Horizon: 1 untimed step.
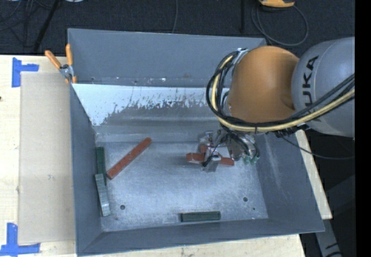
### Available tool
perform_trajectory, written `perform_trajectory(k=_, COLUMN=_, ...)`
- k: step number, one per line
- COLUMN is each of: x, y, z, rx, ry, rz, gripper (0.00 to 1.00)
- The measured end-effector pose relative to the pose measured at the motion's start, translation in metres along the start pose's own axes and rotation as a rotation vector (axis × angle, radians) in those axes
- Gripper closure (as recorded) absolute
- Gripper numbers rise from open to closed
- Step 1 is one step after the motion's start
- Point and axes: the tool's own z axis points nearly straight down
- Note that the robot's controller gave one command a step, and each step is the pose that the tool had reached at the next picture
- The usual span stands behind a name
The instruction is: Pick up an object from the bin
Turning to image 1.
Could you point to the pale wood flat board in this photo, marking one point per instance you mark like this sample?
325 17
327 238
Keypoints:
43 157

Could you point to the long red-brown flat block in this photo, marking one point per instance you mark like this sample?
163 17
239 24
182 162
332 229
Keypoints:
129 158

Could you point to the short red-brown block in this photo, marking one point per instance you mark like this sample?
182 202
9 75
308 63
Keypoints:
193 157

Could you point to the dark green flat block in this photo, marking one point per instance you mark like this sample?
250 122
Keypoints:
200 216
100 161

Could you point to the grey metal bin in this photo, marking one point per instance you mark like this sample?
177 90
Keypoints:
162 186

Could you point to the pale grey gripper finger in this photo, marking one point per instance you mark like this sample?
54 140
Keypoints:
207 140
211 163

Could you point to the pale green flat block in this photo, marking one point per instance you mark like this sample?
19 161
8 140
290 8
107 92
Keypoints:
103 195

